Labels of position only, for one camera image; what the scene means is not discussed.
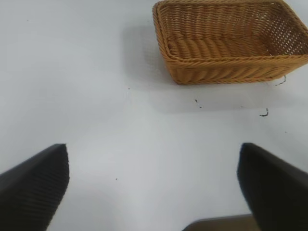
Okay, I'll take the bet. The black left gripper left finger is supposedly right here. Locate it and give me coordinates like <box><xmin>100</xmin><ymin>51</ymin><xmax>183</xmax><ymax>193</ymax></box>
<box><xmin>0</xmin><ymin>143</ymin><xmax>71</xmax><ymax>231</ymax></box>

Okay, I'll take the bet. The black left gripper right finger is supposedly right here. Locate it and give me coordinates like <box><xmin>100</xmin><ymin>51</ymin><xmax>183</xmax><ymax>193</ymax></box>
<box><xmin>236</xmin><ymin>142</ymin><xmax>308</xmax><ymax>231</ymax></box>

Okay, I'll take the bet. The brown woven wicker basket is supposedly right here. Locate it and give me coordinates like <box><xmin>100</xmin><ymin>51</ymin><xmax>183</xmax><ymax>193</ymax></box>
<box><xmin>152</xmin><ymin>0</ymin><xmax>308</xmax><ymax>85</ymax></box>

